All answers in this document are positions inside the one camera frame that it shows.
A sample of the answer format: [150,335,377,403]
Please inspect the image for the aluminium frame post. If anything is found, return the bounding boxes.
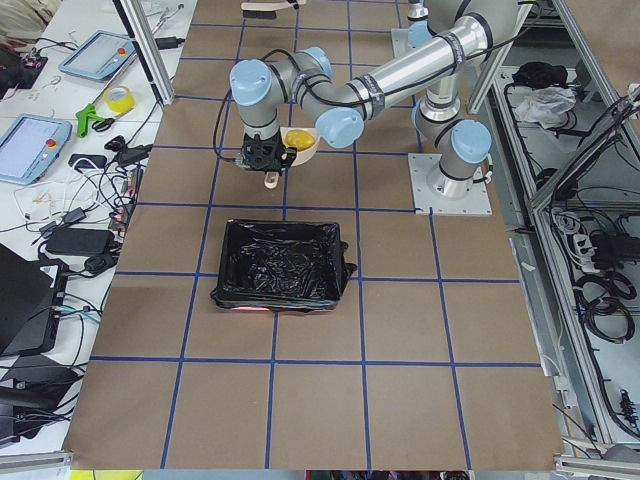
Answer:
[112,0,175,106]

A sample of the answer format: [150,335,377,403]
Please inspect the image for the lower teach pendant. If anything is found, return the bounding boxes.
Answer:
[1,114,72,185]

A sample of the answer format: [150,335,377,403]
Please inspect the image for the upper teach pendant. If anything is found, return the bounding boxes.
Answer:
[58,30,135,81]

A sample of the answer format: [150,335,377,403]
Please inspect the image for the yellow tape roll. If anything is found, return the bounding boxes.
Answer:
[103,85,135,114]

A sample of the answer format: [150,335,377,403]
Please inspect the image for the beige plastic dustpan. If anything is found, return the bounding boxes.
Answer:
[280,127,320,167]

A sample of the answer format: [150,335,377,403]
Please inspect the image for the yellow toy potato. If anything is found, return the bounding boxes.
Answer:
[284,129,316,151]

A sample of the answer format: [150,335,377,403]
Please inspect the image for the black scissors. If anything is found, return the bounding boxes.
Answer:
[91,117,116,132]

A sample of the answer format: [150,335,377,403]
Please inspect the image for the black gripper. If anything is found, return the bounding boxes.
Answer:
[235,132,293,173]

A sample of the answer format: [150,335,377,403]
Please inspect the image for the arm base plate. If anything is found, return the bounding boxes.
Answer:
[391,26,431,57]
[407,153,492,217]

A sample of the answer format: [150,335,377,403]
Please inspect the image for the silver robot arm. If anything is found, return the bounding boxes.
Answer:
[229,1,520,176]
[407,0,432,43]

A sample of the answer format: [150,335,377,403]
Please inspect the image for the black bag lined bin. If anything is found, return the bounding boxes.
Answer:
[210,219,357,313]

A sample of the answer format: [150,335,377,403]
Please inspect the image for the large black power brick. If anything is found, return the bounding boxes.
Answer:
[45,228,115,257]

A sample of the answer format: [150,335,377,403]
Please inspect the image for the black power adapter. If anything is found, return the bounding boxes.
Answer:
[156,36,185,50]

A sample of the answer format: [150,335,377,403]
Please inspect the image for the teach pendant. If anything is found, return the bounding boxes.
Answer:
[58,30,135,81]
[1,114,72,185]

